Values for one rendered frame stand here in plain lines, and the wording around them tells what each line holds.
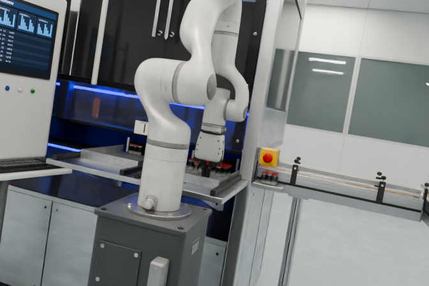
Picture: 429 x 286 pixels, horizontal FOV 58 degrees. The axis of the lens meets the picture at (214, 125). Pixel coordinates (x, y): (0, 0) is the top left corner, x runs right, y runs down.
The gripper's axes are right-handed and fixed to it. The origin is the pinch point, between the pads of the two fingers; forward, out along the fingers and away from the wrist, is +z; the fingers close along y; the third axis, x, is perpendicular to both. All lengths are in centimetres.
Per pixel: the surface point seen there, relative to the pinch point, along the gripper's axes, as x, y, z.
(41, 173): 6, 66, 12
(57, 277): -26, 75, 72
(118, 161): -0.8, 36.5, 2.5
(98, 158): -0.9, 45.5, 2.9
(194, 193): 13.2, -0.9, 4.5
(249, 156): -26.9, -10.2, -6.0
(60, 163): 13, 52, 5
